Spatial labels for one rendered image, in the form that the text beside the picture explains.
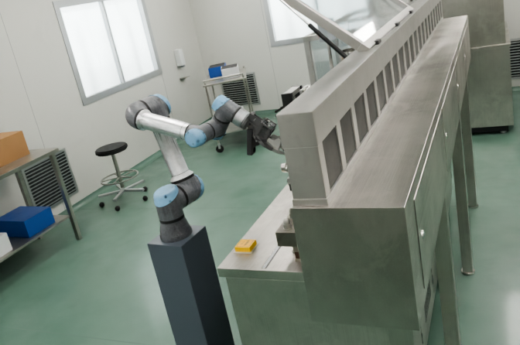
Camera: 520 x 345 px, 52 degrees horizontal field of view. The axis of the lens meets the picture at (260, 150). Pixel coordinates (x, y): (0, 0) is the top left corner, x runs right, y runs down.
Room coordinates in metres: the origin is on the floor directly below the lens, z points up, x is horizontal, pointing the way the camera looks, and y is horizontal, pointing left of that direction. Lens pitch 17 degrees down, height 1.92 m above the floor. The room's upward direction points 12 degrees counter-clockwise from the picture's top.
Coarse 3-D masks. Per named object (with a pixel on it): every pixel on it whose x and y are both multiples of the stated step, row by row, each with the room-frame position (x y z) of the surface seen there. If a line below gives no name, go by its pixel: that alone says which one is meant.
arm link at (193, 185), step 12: (156, 96) 2.43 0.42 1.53; (156, 108) 2.38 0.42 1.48; (168, 108) 2.43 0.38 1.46; (156, 132) 2.38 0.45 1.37; (168, 144) 2.37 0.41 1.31; (168, 156) 2.36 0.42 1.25; (180, 156) 2.38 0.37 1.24; (168, 168) 2.38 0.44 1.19; (180, 168) 2.36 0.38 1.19; (180, 180) 2.33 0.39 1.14; (192, 180) 2.35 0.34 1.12; (192, 192) 2.32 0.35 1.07
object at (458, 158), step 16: (464, 96) 3.64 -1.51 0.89; (464, 112) 3.65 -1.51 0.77; (464, 128) 3.65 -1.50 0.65; (464, 144) 3.65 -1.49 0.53; (464, 176) 2.80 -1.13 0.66; (464, 192) 2.80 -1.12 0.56; (464, 208) 2.80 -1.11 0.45; (448, 224) 1.87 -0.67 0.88; (464, 224) 2.81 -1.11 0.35; (448, 240) 1.86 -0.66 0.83; (464, 240) 2.81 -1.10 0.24; (448, 256) 1.86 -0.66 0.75; (464, 256) 2.82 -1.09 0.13; (448, 272) 1.86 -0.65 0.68; (464, 272) 2.82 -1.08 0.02; (448, 288) 1.86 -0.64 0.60; (448, 304) 1.87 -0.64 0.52; (448, 320) 1.87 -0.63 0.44; (400, 336) 1.06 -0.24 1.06; (416, 336) 1.08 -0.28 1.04; (448, 336) 1.87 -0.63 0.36
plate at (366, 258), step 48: (432, 48) 2.71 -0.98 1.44; (432, 96) 1.78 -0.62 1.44; (384, 144) 1.38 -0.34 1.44; (432, 144) 1.41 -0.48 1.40; (384, 192) 1.06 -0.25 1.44; (432, 192) 1.32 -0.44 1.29; (336, 240) 1.04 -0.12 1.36; (384, 240) 0.99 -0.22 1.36; (432, 240) 1.24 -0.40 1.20; (336, 288) 1.05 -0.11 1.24; (384, 288) 1.00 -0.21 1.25
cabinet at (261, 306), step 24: (432, 264) 2.53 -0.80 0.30; (240, 288) 1.84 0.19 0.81; (264, 288) 1.79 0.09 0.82; (288, 288) 1.75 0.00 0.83; (432, 288) 2.45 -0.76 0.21; (240, 312) 1.85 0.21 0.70; (264, 312) 1.80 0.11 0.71; (288, 312) 1.76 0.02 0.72; (432, 312) 2.39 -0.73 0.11; (240, 336) 1.86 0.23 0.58; (264, 336) 1.81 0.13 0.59; (288, 336) 1.77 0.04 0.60; (312, 336) 1.72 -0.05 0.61; (336, 336) 1.68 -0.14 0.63; (360, 336) 1.64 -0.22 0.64; (384, 336) 1.60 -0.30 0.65
